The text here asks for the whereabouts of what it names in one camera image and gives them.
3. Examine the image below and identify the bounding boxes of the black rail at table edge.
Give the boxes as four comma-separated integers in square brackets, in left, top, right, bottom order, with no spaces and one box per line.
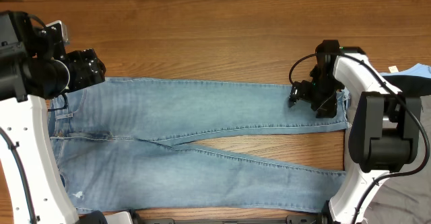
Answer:
[130,211,330,224]

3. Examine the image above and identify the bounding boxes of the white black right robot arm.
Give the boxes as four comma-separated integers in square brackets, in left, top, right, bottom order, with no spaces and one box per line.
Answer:
[286,40,430,224]

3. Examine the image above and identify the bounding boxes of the light blue denim jeans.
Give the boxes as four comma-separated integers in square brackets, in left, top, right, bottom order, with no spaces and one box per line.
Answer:
[48,77,348,214]

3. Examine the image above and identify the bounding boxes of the grey folded garment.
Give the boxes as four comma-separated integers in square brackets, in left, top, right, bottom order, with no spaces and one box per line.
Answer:
[364,96,430,224]

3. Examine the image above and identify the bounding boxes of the light blue shirt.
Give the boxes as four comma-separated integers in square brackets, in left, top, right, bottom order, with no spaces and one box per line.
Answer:
[381,63,431,79]

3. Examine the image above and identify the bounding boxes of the black garment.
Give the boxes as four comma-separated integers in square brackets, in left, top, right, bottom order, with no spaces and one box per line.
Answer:
[383,75,431,97]

